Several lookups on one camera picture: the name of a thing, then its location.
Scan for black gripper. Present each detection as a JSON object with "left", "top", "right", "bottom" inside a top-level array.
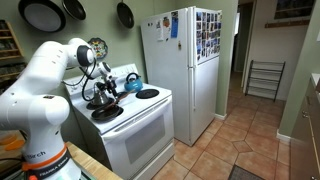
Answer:
[{"left": 105, "top": 77, "right": 119, "bottom": 99}]

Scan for wooden spoon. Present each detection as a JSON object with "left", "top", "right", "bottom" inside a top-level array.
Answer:
[{"left": 98, "top": 92, "right": 131, "bottom": 113}]

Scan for black frying pan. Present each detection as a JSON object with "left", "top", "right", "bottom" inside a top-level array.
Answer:
[{"left": 90, "top": 91, "right": 136, "bottom": 123}]

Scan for small hanging frying pan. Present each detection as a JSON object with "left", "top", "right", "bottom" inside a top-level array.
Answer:
[{"left": 116, "top": 0, "right": 135, "bottom": 29}]

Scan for medium hanging frying pan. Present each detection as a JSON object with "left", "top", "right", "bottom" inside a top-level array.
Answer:
[{"left": 61, "top": 0, "right": 88, "bottom": 21}]

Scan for large hanging frying pan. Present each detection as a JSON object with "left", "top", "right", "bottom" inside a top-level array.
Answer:
[{"left": 18, "top": 0, "right": 67, "bottom": 32}]

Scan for steel gooseneck kettle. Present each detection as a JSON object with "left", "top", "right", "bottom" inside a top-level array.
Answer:
[{"left": 90, "top": 81, "right": 111, "bottom": 107}]

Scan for black coil burner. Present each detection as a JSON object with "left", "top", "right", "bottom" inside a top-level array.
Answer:
[
  {"left": 114, "top": 105, "right": 125, "bottom": 118},
  {"left": 135, "top": 88, "right": 161, "bottom": 100},
  {"left": 86, "top": 99, "right": 115, "bottom": 111}
]

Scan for blue tea kettle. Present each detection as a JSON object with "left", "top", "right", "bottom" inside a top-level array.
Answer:
[{"left": 123, "top": 72, "right": 144, "bottom": 93}]

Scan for colourful decorative plate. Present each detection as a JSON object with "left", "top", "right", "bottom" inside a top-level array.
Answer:
[{"left": 88, "top": 37, "right": 109, "bottom": 60}]

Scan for white electric stove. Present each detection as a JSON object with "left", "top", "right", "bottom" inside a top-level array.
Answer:
[{"left": 63, "top": 63, "right": 176, "bottom": 180}]

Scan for white refrigerator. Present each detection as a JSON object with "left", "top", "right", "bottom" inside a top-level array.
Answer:
[{"left": 139, "top": 5, "right": 223, "bottom": 147}]

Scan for white paper note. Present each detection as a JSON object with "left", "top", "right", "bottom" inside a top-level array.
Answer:
[{"left": 155, "top": 18, "right": 164, "bottom": 43}]

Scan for paper with orange print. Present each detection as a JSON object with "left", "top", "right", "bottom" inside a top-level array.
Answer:
[{"left": 162, "top": 15, "right": 172, "bottom": 34}]

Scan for blue paper sheet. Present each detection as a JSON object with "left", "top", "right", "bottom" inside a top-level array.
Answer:
[{"left": 170, "top": 10, "right": 179, "bottom": 39}]

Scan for photo collage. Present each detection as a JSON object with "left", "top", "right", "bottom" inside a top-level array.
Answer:
[{"left": 195, "top": 11, "right": 222, "bottom": 64}]

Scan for orange plastic item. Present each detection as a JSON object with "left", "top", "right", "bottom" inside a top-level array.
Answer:
[{"left": 0, "top": 133, "right": 26, "bottom": 153}]

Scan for black shoe rack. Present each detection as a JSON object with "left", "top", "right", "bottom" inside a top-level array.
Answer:
[{"left": 244, "top": 59, "right": 287, "bottom": 103}]

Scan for dark door mat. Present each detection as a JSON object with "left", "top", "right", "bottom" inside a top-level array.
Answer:
[{"left": 228, "top": 164, "right": 266, "bottom": 180}]

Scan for wooden coat rack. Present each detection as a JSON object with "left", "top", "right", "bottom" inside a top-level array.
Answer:
[{"left": 264, "top": 19, "right": 311, "bottom": 29}]

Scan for brown wooden kitchen cabinets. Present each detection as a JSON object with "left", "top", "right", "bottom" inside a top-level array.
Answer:
[{"left": 289, "top": 78, "right": 320, "bottom": 180}]

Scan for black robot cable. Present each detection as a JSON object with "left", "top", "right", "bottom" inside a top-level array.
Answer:
[{"left": 61, "top": 59, "right": 101, "bottom": 102}]

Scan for wooden wall shelf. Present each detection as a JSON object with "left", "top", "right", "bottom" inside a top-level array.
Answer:
[{"left": 0, "top": 19, "right": 28, "bottom": 83}]

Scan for framed wall picture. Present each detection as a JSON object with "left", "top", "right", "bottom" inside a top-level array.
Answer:
[{"left": 274, "top": 0, "right": 316, "bottom": 20}]

